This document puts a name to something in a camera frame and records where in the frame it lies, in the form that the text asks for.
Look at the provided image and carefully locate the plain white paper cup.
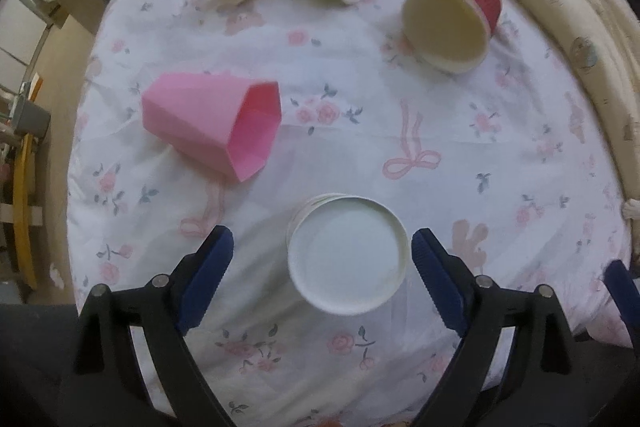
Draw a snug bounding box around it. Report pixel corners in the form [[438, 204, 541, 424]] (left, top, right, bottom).
[[286, 193, 408, 316]]

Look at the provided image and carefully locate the pink faceted plastic cup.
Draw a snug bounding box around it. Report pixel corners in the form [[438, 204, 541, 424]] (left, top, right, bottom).
[[141, 73, 283, 183]]

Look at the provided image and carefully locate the grey box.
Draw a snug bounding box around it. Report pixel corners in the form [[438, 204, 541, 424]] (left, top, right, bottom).
[[10, 97, 52, 138]]

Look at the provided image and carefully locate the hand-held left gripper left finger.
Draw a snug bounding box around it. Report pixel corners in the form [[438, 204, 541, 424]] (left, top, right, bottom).
[[74, 225, 236, 427]]

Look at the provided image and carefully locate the yellow curved board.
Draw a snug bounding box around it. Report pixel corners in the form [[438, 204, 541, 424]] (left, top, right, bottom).
[[12, 132, 42, 290]]

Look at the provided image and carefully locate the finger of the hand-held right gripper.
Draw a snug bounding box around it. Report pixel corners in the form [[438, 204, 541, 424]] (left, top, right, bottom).
[[602, 259, 640, 339]]

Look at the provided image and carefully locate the floral white bed sheet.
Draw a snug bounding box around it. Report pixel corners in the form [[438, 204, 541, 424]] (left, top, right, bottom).
[[66, 0, 632, 427]]

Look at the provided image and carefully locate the red paper cup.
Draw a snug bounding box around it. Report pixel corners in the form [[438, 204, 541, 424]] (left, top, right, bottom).
[[402, 0, 503, 76]]

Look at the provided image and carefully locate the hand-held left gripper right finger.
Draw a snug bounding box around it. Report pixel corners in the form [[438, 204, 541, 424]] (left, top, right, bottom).
[[410, 228, 572, 427]]

